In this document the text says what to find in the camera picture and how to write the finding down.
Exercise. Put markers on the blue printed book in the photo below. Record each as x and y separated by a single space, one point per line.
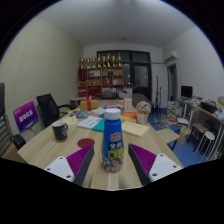
80 114

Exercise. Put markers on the white booklet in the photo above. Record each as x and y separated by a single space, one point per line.
89 122

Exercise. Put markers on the pile of books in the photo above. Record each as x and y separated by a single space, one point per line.
173 111

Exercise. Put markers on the pink package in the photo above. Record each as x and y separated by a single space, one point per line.
113 106

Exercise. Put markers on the flat round red coaster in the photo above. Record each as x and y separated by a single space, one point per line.
86 143

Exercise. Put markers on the dark framed glass door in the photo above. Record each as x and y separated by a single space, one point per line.
140 75

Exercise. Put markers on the orange book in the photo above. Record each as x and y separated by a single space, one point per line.
129 116

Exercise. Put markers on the long cluttered wall desk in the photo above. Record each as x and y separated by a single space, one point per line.
206 111

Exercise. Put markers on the black slatted chair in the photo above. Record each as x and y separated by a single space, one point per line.
5 133

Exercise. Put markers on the purple sign board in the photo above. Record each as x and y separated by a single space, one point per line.
26 116

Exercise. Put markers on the black mug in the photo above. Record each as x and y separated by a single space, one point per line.
60 131

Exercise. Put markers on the blue drink bottle white cap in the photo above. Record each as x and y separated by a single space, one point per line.
112 140

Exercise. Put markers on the pink flowers in white pot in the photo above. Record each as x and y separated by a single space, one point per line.
143 111

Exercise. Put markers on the black tripod stand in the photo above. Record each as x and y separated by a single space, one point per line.
157 96

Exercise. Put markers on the tan upright cardboard box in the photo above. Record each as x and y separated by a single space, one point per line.
127 104

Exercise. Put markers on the wooden shelf unit with trophies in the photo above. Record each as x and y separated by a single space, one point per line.
100 80

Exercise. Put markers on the grey armchair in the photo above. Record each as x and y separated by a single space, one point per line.
140 99

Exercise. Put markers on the small round white table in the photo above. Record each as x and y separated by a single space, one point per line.
76 99

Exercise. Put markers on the black computer monitor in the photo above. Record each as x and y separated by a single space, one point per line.
186 91

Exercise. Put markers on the white round stool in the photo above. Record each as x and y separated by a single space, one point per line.
209 135

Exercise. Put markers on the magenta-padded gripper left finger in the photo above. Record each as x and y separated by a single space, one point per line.
60 166

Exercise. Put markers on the yellow gift box red ribbon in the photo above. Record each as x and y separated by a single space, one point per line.
89 105

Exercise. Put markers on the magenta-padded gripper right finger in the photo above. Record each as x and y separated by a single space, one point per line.
163 166

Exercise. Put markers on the brown paper bag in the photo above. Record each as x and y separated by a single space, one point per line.
183 135

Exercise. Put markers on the small wooden side table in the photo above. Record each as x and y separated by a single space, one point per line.
167 135

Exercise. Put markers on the white air conditioner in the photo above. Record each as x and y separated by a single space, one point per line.
171 56

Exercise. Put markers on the black office chair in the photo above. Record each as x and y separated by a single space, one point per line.
48 108

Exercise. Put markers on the teal book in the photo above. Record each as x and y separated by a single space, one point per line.
99 126

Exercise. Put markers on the brown square stool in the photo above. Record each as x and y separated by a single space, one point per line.
200 127

